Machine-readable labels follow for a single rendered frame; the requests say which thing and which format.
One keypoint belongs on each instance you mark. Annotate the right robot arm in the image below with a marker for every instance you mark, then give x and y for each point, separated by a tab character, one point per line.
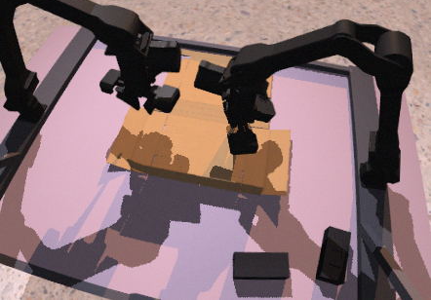
390	63

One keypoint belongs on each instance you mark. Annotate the brown cardboard blank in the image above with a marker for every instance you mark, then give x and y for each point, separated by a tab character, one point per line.
194	146

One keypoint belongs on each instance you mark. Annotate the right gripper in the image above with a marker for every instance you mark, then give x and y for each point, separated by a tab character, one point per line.
244	141

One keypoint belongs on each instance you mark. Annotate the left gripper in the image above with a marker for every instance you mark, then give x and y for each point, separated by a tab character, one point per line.
164	99

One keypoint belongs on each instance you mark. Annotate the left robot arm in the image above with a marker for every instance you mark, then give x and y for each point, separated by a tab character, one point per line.
114	26

